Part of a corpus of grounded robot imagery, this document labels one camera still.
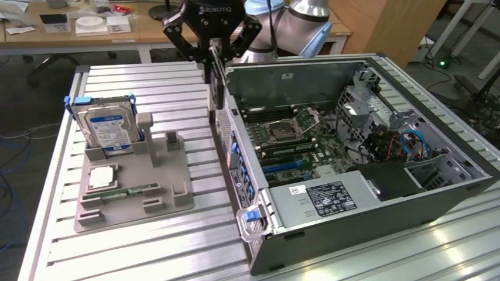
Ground grey power supply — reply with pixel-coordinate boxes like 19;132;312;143
267;171;383;229

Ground blue case latch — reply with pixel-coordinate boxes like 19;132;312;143
242;209;262;225

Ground white desk frame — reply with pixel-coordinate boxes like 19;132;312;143
428;0;500;80

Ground grey parts rack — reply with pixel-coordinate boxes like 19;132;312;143
72;111;195;234

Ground CPU chip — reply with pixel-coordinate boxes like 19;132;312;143
88;166;118;190

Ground black floor equipment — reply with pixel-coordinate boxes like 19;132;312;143
452;74;500;132

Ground white round dish box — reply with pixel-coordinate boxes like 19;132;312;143
75;16;110;37

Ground plain white box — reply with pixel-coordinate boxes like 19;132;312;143
106;16;132;35

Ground white box with black top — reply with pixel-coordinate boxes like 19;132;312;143
39;13;74;33

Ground metal disk bay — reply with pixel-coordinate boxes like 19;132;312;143
338;86;392;129

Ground blue floor cable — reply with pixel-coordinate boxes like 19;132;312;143
0;137;32;252

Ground hard disk with blue caddy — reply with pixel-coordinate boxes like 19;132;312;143
63;92;138;156

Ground white floor cable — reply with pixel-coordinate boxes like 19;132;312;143
0;122;63;141

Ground blue expansion slot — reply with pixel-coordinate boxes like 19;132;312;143
263;159;308;174

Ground open black PC case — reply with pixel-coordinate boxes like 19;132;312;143
207;57;494;276

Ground graphics card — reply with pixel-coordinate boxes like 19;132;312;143
203;39;230;111

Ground green motherboard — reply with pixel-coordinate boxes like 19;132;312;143
238;99;352;184

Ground black chair base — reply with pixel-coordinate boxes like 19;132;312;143
22;52;118;85

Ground black round lamp base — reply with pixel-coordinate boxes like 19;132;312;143
148;0;183;20

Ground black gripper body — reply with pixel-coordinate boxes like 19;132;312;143
182;0;247;64

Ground blue wire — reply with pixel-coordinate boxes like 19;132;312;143
402;128;431;160

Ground clear plastic bags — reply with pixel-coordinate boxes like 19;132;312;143
0;0;40;24

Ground wooden cabinet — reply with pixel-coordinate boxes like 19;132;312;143
343;0;448;68

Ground red wire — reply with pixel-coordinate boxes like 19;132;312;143
384;131;399;160

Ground wooden desk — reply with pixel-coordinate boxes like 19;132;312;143
0;0;352;64

